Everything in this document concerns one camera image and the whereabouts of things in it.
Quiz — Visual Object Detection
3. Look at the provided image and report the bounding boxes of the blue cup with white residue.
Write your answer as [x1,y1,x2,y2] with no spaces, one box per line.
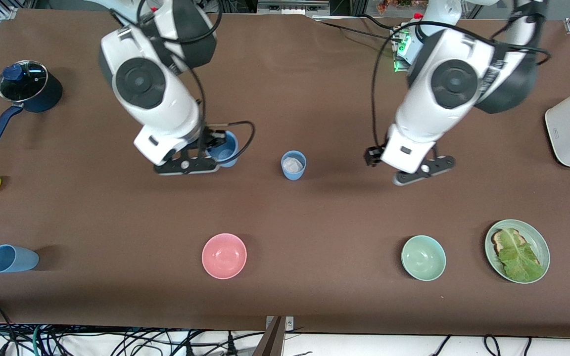
[281,150,307,181]

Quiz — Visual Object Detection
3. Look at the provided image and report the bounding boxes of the dark blue saucepan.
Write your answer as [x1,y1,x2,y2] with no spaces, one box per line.
[0,69,63,147]

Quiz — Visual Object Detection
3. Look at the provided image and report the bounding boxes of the dark metal bar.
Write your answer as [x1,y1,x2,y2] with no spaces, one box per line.
[252,316,285,356]

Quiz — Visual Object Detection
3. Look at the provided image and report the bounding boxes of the pink bowl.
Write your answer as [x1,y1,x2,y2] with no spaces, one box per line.
[201,233,247,280]

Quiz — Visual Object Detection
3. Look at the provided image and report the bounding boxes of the black base power cable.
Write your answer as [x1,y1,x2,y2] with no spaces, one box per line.
[310,19,404,45]
[362,14,399,33]

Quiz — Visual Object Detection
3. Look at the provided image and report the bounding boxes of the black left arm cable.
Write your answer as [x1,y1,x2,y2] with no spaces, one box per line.
[371,20,550,151]

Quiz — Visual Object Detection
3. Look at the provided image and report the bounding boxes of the small metal table bracket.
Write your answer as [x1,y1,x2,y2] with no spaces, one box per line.
[265,315,294,333]

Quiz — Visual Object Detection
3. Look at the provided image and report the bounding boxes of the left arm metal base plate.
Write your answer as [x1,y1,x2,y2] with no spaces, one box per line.
[390,27,414,72]

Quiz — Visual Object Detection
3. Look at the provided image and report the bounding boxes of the colourful toy food pile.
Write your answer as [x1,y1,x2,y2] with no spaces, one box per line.
[377,0,427,13]

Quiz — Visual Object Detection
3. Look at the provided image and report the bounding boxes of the pale green plate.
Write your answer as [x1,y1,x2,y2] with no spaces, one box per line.
[484,219,551,284]

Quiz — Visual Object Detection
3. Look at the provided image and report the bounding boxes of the green lettuce leaf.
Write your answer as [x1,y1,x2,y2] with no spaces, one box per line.
[498,230,546,282]

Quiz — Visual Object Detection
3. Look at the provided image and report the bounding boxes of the glass lid with blue knob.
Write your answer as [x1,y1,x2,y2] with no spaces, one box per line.
[0,60,48,103]

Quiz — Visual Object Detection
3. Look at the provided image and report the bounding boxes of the blue plastic cup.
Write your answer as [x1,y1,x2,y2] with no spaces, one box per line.
[207,131,239,168]
[0,244,40,273]

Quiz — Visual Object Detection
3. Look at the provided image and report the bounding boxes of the pale green bowl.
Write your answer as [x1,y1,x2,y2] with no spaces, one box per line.
[401,235,447,282]

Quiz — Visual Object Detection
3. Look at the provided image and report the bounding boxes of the toast slice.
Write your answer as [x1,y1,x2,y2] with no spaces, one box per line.
[491,228,541,267]

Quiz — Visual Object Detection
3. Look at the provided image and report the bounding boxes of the grey control box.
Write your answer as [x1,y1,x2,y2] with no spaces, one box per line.
[257,0,331,16]

